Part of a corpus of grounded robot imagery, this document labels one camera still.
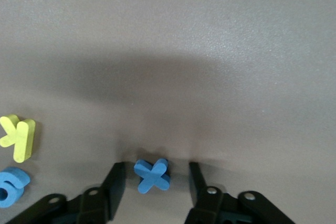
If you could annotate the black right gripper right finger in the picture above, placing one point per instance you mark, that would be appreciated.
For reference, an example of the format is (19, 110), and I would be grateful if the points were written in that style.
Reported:
(199, 190)

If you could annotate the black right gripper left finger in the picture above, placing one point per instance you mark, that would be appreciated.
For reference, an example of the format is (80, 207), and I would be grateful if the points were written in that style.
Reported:
(115, 182)

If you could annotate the blue foam letter g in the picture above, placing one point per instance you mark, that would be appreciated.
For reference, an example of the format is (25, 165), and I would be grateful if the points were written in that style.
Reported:
(13, 179)

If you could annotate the yellow foam letter k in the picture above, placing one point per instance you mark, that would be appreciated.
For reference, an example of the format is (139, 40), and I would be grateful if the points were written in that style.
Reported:
(22, 140)

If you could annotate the blue foam letter x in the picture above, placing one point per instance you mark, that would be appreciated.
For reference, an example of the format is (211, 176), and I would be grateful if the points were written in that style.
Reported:
(152, 175)

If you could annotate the brown table cover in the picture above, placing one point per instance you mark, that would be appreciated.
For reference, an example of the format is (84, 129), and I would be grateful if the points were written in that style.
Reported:
(183, 37)

